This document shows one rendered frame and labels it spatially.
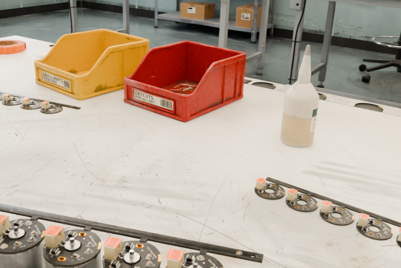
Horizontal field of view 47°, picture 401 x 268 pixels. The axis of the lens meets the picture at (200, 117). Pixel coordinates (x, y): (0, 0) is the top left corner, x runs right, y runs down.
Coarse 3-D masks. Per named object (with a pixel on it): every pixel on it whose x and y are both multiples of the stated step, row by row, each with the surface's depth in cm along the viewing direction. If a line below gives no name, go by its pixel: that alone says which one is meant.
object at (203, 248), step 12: (0, 204) 23; (24, 216) 22; (36, 216) 22; (48, 216) 22; (60, 216) 22; (84, 228) 22; (96, 228) 22; (108, 228) 22; (120, 228) 22; (144, 240) 21; (156, 240) 21; (168, 240) 21; (180, 240) 21; (204, 252) 20; (216, 252) 20; (228, 252) 20; (240, 252) 20; (252, 252) 20
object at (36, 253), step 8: (24, 232) 21; (32, 248) 20; (40, 248) 21; (0, 256) 20; (8, 256) 20; (16, 256) 20; (24, 256) 20; (32, 256) 20; (40, 256) 21; (0, 264) 20; (8, 264) 20; (16, 264) 20; (24, 264) 20; (32, 264) 20; (40, 264) 21
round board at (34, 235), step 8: (16, 224) 21; (24, 224) 22; (32, 224) 22; (40, 224) 22; (8, 232) 21; (32, 232) 21; (40, 232) 21; (0, 240) 20; (8, 240) 20; (16, 240) 20; (24, 240) 20; (32, 240) 20; (40, 240) 21; (0, 248) 20; (8, 248) 20; (16, 248) 20; (24, 248) 20
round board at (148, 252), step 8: (128, 248) 20; (136, 248) 20; (144, 248) 20; (152, 248) 20; (120, 256) 20; (144, 256) 20; (152, 256) 20; (160, 256) 20; (104, 264) 19; (112, 264) 19; (120, 264) 19; (128, 264) 19; (136, 264) 19; (144, 264) 19; (152, 264) 19; (160, 264) 19
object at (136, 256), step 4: (140, 244) 20; (128, 252) 20; (136, 252) 20; (124, 256) 20; (128, 256) 20; (136, 256) 20; (124, 260) 19; (128, 260) 19; (132, 260) 19; (136, 260) 19
